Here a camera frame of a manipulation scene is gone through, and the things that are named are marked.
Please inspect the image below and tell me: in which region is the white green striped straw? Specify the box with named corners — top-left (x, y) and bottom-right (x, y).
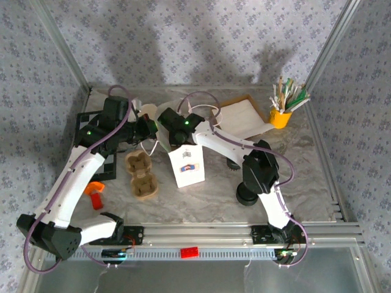
top-left (283, 78), bottom-right (294, 107)

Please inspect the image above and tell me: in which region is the grey slotted cable duct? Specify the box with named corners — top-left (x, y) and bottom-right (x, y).
top-left (45, 247), bottom-right (294, 261)

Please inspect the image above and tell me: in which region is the orange red plastic toy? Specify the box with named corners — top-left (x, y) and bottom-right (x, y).
top-left (82, 181), bottom-right (106, 211)

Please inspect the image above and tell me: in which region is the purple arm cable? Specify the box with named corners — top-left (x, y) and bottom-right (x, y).
top-left (23, 84), bottom-right (135, 274)
top-left (178, 90), bottom-right (309, 269)

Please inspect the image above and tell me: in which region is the aluminium frame post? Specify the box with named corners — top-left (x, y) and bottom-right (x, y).
top-left (30, 0), bottom-right (92, 94)
top-left (304, 0), bottom-right (363, 90)

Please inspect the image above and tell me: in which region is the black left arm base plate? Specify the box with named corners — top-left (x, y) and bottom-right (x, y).
top-left (89, 225), bottom-right (145, 247)

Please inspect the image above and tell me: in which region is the aluminium front rail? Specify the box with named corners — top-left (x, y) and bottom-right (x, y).
top-left (32, 222), bottom-right (366, 248)

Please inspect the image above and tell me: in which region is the black grey chessboard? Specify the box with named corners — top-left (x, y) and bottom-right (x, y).
top-left (73, 111), bottom-right (119, 181)

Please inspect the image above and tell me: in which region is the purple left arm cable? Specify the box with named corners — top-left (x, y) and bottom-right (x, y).
top-left (23, 84), bottom-right (135, 274)

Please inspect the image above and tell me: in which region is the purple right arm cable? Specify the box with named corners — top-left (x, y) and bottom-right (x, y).
top-left (178, 90), bottom-right (309, 269)

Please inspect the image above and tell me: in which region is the yellow straw holder cup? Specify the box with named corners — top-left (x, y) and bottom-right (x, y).
top-left (268, 108), bottom-right (293, 129)

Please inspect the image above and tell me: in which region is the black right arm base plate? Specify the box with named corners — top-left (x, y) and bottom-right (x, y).
top-left (250, 225), bottom-right (291, 245)

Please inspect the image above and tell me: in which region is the stack of white paper cups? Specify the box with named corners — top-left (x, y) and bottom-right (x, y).
top-left (131, 96), bottom-right (158, 121)

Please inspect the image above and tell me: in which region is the white paper takeout bag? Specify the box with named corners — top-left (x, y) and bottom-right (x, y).
top-left (141, 102), bottom-right (221, 189)

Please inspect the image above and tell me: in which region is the brown cardboard cup carrier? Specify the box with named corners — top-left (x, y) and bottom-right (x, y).
top-left (124, 149), bottom-right (159, 201)

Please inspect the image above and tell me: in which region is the stack of black cup lids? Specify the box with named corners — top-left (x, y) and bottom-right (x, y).
top-left (236, 181), bottom-right (259, 207)

